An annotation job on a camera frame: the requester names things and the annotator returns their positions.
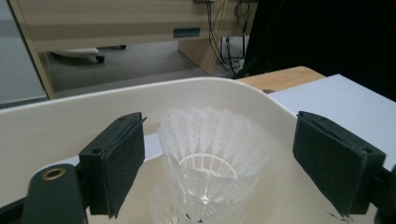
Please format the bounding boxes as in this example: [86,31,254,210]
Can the black curtain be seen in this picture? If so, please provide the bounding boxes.
[233,0,396,102]

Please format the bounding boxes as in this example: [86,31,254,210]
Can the beige wooden desk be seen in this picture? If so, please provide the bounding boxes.
[8,0,260,101]

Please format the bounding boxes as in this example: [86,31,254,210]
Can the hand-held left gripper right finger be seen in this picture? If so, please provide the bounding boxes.
[292,110,387,217]

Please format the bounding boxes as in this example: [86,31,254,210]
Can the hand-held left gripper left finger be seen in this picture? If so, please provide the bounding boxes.
[78,111,148,219]

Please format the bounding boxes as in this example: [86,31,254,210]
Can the white chair base with casters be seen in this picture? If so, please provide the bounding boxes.
[50,45,127,64]

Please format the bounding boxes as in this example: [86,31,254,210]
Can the wooden table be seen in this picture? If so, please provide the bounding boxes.
[236,65,326,94]

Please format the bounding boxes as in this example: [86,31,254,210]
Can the bundle of desk cables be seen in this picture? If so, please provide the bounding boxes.
[205,0,250,74]

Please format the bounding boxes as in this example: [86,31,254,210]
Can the white plastic storage bin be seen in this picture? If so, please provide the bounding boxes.
[0,77,379,224]

